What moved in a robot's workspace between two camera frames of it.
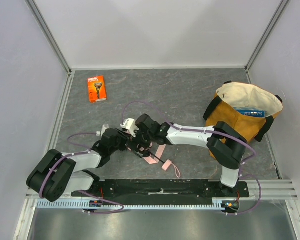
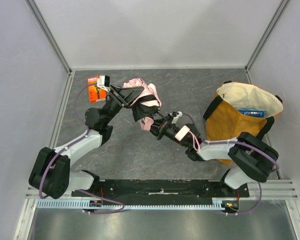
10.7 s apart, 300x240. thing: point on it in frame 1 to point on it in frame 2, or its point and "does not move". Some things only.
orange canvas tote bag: [248, 109] does not move
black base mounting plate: [162, 191] does not move
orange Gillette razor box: [96, 88] does not move
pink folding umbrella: [155, 160] to [146, 106]
